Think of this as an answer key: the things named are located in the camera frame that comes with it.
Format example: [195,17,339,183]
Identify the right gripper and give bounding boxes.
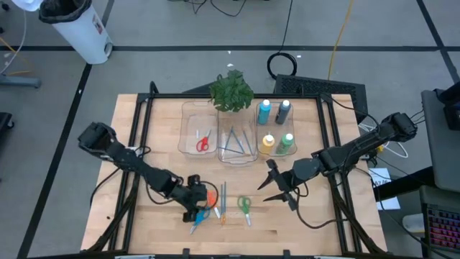
[257,158,307,212]

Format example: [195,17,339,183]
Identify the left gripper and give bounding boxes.
[177,173,211,223]

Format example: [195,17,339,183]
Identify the blue handled scissors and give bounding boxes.
[189,208,211,235]

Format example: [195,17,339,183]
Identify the green handled scissors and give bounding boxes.
[236,195,252,227]

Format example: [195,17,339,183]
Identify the yellow paint bottle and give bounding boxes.
[260,133,277,155]

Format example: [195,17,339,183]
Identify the green paint bottle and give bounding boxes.
[275,132,295,155]

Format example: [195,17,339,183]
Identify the red handled scissors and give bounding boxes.
[195,128,212,153]

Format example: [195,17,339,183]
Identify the black paint bottle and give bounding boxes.
[275,99,292,125]

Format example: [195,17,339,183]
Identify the teal paint bottle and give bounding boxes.
[257,99,272,126]

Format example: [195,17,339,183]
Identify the clear plastic bin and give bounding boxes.
[178,100,219,159]
[255,101,298,158]
[217,107,259,166]

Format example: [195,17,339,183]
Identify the potted green plant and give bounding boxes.
[208,69,255,113]

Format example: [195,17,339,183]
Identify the white paper sheet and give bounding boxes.
[367,167,402,212]

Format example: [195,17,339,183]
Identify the dark keyboard desk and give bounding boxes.
[418,185,460,259]

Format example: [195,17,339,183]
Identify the backlit computer keyboard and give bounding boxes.
[423,203,460,255]

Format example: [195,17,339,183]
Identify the black desktop device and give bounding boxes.
[434,81,460,131]

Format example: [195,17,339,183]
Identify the white trash can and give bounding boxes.
[10,0,114,65]

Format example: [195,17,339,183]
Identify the black equipment base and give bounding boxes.
[0,112,15,131]

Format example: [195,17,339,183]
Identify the grey stand base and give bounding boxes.
[0,73,41,89]

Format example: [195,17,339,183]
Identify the orange handled scissors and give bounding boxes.
[206,190,221,219]

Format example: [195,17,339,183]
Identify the black aluminium table frame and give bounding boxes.
[86,81,387,259]

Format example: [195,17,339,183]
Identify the black coiled cable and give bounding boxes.
[266,0,298,81]

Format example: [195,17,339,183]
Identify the yellow hanging cable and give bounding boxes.
[327,0,355,81]
[0,35,35,76]

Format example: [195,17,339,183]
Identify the black floor cable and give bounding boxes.
[168,0,249,18]

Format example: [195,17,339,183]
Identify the thin white cable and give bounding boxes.
[0,10,28,75]

